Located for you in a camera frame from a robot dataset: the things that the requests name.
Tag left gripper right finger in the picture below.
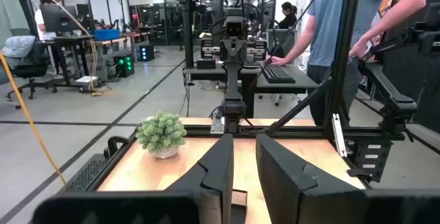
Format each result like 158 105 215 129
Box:
255 133 440 224

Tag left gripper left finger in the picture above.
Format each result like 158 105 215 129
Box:
32 133 235 224

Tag office chair with grey cloth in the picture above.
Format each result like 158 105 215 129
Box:
1 34 58 110

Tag black robot stand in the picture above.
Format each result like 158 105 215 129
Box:
178 0 207 69

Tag black keyboard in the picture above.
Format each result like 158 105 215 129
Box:
259 62 296 84

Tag green artificial potted plant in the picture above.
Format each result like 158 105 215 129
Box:
135 111 188 159

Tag person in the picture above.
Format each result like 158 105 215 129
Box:
266 0 427 127
278 1 298 30
34 0 65 77

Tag computer tower blue lights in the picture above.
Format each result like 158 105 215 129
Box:
139 44 155 63

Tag computer tower green lights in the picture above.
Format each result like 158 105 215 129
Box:
115 55 135 78

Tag wooden workbench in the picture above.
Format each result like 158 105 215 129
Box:
85 31 152 82

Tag black perforated computer case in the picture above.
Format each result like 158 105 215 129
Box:
63 136 130 193

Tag blue storage bin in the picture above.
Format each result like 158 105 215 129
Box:
92 28 121 42

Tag black metal beam stand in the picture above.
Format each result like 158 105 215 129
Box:
357 2 440 156

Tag black standing desk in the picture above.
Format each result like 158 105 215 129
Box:
36 34 96 89

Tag black computer monitor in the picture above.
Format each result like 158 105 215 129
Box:
39 3 82 34

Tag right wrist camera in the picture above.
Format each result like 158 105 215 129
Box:
224 15 249 38

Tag black aluminium table frame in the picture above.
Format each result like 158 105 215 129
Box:
92 0 406 192

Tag yellow cable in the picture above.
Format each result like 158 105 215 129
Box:
0 50 67 186

